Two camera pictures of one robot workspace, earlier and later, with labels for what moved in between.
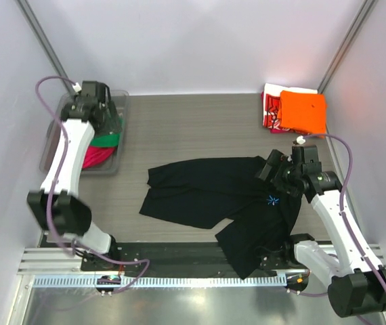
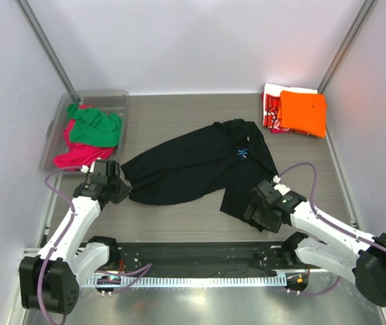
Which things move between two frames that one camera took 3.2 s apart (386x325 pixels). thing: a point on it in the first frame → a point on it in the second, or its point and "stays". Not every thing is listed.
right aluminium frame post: x=366 y=7 stays
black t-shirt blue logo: x=261 y=217 → x=231 y=156
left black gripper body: x=111 y=125 → x=110 y=182
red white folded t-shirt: x=270 y=97 stays
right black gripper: x=273 y=160 → x=270 y=225
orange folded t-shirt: x=303 y=112 stays
